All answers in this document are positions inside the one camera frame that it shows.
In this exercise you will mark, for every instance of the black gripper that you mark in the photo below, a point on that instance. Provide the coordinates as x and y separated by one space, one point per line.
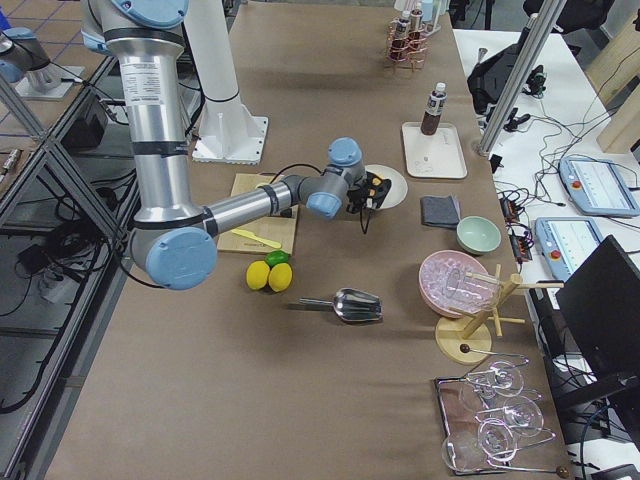
356 199

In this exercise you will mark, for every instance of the glazed yellow donut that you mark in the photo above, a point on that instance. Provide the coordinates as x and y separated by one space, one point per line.
378 187

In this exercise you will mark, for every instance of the white round plate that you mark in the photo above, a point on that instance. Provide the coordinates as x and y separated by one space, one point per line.
398 189

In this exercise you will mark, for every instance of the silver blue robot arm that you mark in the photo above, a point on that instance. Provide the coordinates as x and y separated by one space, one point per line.
26 65
173 238

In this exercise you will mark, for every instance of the cream rabbit tray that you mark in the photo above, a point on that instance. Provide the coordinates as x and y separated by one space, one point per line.
437 156

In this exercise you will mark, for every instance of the dark tea bottle on tray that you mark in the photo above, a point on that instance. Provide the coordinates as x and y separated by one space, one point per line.
433 109

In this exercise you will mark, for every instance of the mirrored glass tray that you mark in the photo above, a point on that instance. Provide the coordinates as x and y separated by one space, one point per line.
456 418

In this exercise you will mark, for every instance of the grey folded cloth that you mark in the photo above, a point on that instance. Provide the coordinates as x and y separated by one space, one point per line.
440 211

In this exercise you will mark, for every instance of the bamboo cutting board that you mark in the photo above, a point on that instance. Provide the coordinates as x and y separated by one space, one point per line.
280 229

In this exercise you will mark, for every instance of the mint green bowl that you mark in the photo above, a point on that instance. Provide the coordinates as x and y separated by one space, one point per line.
478 235

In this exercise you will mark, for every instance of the pink bowl with ice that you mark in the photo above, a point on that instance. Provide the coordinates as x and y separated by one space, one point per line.
452 283

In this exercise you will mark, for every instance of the metal ice scoop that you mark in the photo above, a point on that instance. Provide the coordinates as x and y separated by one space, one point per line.
352 306

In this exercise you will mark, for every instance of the yellow plastic knife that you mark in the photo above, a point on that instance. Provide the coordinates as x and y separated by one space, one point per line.
252 236

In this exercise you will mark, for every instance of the green lime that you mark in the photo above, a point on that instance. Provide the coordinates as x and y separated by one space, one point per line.
276 257

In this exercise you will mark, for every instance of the yellow lemon near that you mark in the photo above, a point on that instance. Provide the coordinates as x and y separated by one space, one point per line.
280 277

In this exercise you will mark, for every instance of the yellow lemon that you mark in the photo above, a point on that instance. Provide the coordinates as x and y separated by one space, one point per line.
280 277
257 275

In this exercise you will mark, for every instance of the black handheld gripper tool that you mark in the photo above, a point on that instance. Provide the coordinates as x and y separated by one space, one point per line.
513 122

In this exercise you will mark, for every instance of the yellow lemon far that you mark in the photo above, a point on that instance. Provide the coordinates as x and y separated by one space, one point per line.
257 275

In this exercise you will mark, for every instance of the tea bottle in rack upper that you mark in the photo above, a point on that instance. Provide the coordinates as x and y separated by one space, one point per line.
399 40

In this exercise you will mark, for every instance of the tea bottle in rack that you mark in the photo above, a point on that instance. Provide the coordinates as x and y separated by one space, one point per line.
399 40
416 26

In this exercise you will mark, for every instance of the wooden mug tree stand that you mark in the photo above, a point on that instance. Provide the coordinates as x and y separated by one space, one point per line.
468 340

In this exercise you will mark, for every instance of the tea bottle in rack lower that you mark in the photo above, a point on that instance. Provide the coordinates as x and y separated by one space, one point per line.
416 26

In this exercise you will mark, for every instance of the teach pendant near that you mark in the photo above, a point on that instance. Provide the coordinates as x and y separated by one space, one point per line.
566 242

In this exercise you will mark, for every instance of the teach pendant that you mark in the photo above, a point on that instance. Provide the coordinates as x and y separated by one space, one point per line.
596 187
566 242

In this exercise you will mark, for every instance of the teach pendant far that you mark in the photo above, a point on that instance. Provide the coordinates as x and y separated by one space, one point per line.
596 187

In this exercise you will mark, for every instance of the wine glass far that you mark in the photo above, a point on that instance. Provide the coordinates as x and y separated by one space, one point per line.
500 378

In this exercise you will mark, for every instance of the wine glass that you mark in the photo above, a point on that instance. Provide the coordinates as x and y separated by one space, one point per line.
500 378
521 414
501 444

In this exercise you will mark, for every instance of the black monitor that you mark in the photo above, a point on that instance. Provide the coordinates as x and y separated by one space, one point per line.
599 305

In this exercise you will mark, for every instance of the wine glass middle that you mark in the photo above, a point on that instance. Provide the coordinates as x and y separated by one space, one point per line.
521 414

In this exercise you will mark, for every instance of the wine glass near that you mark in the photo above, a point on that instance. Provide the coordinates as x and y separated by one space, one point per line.
501 444

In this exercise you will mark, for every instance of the copper wire bottle rack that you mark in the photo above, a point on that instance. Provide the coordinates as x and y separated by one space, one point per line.
414 55

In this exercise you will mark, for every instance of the aluminium frame post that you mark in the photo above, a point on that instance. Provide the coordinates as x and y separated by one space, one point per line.
535 41

